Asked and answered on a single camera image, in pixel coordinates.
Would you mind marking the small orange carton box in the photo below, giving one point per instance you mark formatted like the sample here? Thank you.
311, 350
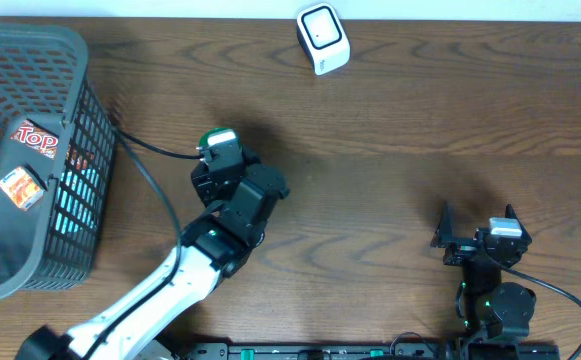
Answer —
21, 188

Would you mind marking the red Top snack bar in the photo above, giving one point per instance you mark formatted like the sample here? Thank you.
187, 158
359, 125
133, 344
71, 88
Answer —
46, 143

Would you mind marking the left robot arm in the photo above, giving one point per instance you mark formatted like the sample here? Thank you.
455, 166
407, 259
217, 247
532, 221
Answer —
239, 193

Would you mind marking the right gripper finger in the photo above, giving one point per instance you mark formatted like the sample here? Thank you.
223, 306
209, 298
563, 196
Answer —
443, 235
511, 215

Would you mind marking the light blue wipes pack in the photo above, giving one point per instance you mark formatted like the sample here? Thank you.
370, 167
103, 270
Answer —
76, 200

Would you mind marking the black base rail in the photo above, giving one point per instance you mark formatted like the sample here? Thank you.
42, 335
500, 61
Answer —
412, 350

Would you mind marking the grey plastic mesh basket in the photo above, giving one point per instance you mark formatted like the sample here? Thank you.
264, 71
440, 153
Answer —
43, 78

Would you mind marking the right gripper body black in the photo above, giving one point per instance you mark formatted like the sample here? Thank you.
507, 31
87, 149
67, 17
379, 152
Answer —
461, 252

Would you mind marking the green lid jar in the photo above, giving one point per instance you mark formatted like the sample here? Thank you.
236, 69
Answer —
203, 145

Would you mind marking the white barcode scanner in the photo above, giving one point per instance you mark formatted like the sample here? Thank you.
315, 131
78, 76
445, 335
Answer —
322, 38

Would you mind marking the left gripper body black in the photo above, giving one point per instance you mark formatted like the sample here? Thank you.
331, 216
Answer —
209, 195

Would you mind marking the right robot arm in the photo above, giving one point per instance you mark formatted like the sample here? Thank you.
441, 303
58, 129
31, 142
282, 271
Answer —
496, 313

